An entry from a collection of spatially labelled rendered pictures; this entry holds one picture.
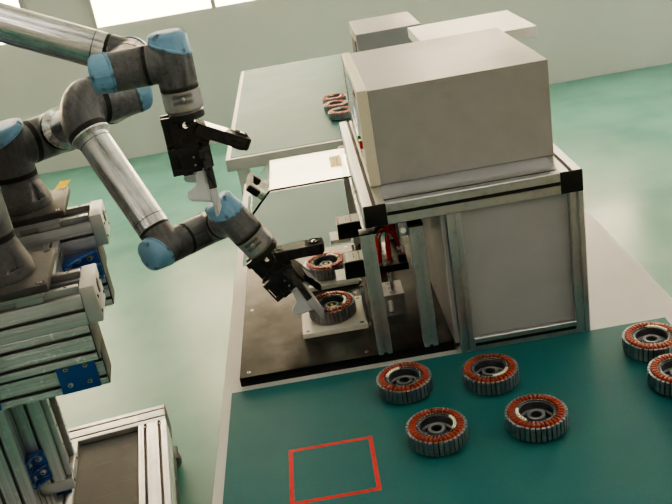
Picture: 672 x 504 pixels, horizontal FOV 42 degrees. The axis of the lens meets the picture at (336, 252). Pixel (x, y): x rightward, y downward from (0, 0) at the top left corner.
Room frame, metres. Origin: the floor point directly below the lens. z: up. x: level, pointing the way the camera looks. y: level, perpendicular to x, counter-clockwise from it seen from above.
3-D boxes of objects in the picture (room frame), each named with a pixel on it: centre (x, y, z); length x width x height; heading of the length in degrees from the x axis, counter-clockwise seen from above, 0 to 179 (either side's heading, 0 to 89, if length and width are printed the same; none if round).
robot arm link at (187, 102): (1.66, 0.24, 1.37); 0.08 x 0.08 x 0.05
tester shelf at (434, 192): (1.95, -0.29, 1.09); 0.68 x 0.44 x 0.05; 0
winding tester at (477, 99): (1.93, -0.29, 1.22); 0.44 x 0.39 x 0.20; 0
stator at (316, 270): (2.07, 0.03, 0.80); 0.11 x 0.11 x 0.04
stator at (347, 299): (1.83, 0.03, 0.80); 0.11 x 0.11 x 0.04
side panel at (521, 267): (1.62, -0.37, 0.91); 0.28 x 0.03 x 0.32; 90
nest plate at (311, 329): (1.83, 0.03, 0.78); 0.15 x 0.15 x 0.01; 0
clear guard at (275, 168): (2.09, 0.02, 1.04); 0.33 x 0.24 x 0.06; 90
